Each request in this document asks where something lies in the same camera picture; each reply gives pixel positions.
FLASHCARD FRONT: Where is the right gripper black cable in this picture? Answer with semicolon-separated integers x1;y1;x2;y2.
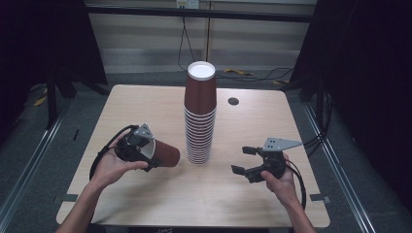
285;158;308;211

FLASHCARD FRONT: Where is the black horizontal bar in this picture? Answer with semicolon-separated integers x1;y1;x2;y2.
86;4;316;24

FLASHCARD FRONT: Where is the black hanging cable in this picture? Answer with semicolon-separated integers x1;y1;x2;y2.
176;15;197;73

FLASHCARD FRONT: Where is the white wall socket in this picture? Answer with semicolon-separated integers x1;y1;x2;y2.
175;0;200;10

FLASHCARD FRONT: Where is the stack of brown paper cups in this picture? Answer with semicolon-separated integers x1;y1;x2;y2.
184;60;218;165

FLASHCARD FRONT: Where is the grey tape piece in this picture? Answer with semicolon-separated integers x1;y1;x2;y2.
309;193;332;204
51;193;80;204

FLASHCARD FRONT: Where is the yellow floor tape strip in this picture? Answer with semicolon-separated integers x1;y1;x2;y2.
223;67;255;77
32;86;49;108

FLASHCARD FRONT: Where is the black floor cable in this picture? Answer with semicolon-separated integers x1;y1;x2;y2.
215;66;295;83

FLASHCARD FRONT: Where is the black metal stand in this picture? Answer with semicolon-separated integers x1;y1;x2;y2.
45;69;79;131
299;76;328;132

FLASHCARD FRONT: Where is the black curtain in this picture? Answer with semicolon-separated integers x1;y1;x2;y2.
288;0;412;205
0;0;110;137

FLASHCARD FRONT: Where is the person's right hand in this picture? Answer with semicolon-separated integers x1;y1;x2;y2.
259;152;301;209

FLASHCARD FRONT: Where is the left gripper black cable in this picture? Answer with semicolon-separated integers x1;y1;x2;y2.
88;124;140;183

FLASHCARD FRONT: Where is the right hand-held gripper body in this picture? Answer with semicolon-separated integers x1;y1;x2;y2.
245;137;303;184

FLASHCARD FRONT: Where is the metal floor rail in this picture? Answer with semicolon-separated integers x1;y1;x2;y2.
0;105;71;226
302;102;378;233

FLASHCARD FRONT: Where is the black cable bundle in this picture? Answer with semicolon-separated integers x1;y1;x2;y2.
302;93;334;158

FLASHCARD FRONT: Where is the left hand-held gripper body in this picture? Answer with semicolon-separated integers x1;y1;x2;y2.
114;122;156;173

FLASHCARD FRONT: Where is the brown white-lined paper cup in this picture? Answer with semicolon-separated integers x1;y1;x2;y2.
141;138;181;169

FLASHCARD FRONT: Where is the person's left hand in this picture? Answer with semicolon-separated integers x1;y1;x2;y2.
91;131;150;192

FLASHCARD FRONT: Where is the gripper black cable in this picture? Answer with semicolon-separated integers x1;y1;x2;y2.
88;124;140;183
285;158;308;211

